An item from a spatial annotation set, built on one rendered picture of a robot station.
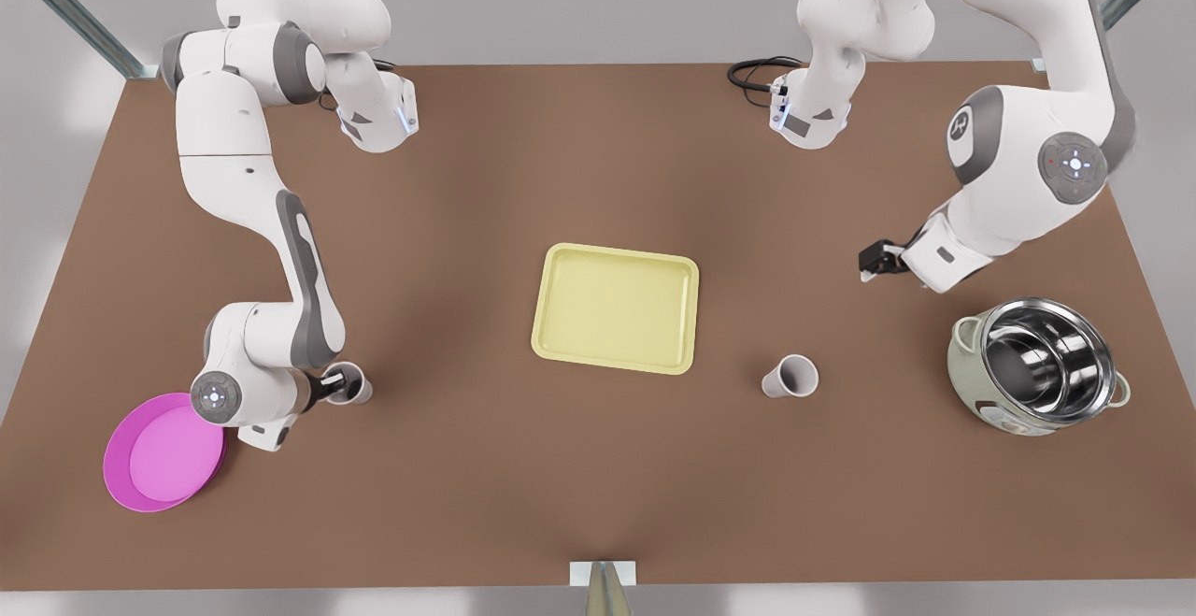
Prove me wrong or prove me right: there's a white cup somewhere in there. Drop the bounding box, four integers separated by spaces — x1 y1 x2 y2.
761 354 820 400
324 362 374 406

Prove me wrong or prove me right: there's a yellow rectangular tray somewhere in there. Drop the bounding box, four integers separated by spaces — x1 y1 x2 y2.
531 242 701 377

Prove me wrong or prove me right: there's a pink round plate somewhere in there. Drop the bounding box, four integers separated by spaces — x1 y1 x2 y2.
103 392 229 513

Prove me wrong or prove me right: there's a green pot with steel interior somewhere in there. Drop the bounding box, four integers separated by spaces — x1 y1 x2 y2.
947 297 1132 437

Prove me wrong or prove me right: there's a black cable loop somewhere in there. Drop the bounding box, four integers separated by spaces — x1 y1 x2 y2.
316 59 398 114
727 56 808 110

